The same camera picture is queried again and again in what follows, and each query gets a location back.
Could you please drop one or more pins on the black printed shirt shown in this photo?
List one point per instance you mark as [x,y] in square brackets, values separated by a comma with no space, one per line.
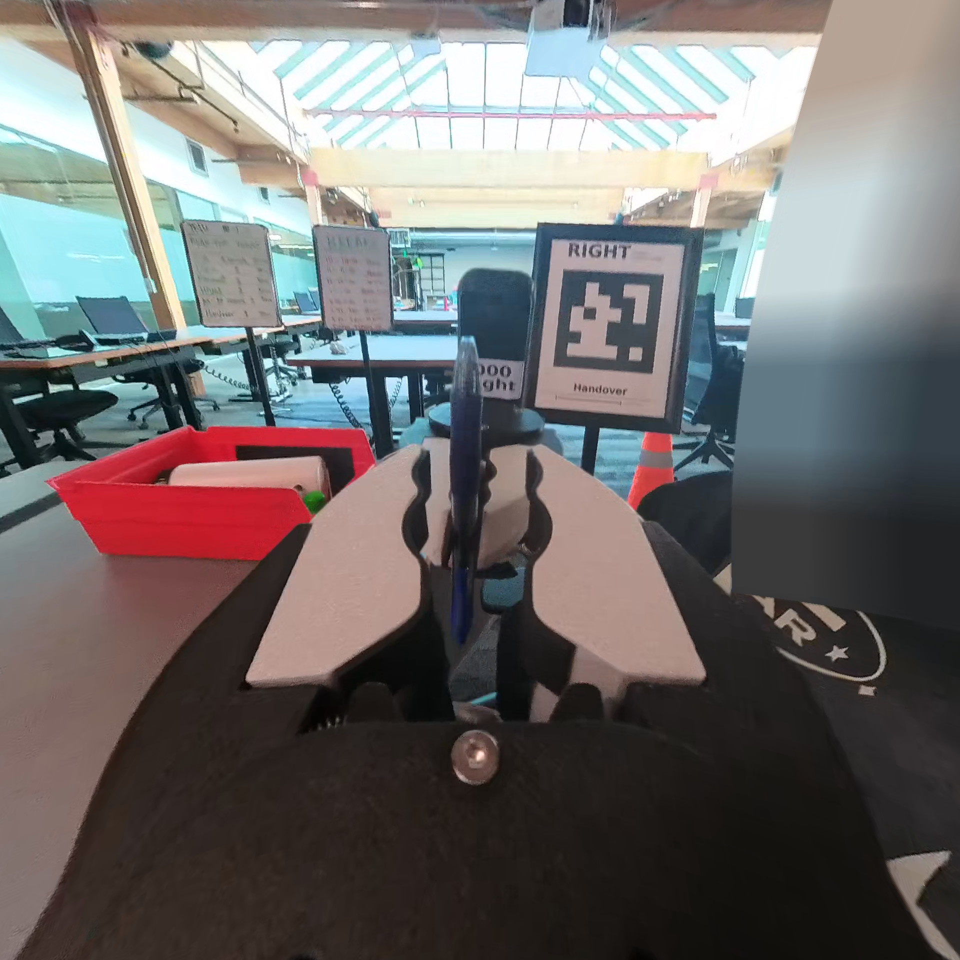
[885,750]

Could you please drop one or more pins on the whiteboard sign on stand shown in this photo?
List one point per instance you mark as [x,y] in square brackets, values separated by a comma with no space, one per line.
[352,277]
[229,274]

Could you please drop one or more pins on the white paper roll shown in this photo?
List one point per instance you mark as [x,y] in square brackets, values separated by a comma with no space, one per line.
[247,471]

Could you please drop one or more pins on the green plastic item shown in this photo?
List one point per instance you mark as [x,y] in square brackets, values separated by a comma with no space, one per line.
[315,501]

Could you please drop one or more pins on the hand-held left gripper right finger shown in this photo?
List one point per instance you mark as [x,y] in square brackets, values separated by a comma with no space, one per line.
[622,585]

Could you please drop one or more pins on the wooden edged office desk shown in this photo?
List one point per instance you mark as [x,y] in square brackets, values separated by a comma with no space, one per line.
[105,349]

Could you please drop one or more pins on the blue pen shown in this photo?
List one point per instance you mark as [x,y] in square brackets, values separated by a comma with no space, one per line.
[465,420]

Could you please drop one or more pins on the red plastic bin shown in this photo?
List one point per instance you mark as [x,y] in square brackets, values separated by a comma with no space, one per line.
[187,525]

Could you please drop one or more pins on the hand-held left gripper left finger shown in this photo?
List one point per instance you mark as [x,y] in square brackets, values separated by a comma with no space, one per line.
[352,577]

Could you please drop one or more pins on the black office chair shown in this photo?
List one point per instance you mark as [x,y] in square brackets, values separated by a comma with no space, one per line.
[112,315]
[60,409]
[709,375]

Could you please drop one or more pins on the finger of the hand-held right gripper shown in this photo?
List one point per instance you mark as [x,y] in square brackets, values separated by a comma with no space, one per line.
[440,487]
[510,517]

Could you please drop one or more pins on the orange traffic cone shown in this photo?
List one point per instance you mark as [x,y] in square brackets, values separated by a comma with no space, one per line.
[651,476]

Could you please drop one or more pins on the framed marker sign on stand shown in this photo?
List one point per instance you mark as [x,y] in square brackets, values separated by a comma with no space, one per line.
[615,322]

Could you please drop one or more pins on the wooden support post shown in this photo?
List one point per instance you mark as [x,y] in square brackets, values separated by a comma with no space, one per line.
[127,202]

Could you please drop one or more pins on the grey office desk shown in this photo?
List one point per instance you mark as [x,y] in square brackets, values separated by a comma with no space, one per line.
[390,349]

